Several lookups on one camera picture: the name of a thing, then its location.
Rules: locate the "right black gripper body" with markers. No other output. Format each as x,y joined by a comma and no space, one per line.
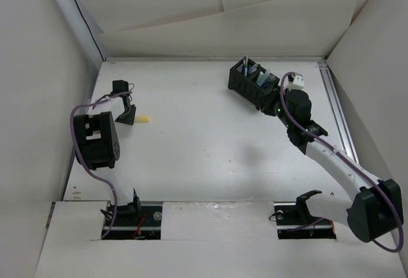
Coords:
273,106

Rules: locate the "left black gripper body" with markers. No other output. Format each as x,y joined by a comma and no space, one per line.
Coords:
128,115

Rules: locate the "yellow highlighter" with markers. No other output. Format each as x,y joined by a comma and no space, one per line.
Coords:
142,119

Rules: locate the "green highlighter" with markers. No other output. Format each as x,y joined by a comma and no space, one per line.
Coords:
259,78

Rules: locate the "black two-compartment pen holder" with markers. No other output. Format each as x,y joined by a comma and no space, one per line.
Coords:
247,86

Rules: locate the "light blue gel pen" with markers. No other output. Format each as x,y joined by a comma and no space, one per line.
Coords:
253,69

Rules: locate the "green clear pen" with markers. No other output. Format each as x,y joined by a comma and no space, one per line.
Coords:
244,66

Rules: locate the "blue cap glue bottle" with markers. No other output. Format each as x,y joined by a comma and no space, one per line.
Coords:
269,81

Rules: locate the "orange cap highlighter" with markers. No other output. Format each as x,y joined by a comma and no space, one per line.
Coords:
266,77

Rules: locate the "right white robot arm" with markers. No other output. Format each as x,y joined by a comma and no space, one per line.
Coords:
374,207

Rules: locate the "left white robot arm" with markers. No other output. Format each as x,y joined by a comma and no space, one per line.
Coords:
97,149

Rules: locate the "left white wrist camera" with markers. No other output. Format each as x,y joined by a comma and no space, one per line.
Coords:
119,86

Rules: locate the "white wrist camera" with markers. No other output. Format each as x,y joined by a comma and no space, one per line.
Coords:
295,81
119,86

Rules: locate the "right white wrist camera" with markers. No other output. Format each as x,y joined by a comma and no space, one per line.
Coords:
295,81

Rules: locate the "right aluminium rail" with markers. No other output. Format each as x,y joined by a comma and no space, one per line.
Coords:
340,120

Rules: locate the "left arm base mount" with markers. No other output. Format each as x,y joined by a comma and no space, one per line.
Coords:
144,224

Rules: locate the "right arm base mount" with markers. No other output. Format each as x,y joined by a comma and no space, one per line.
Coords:
294,221

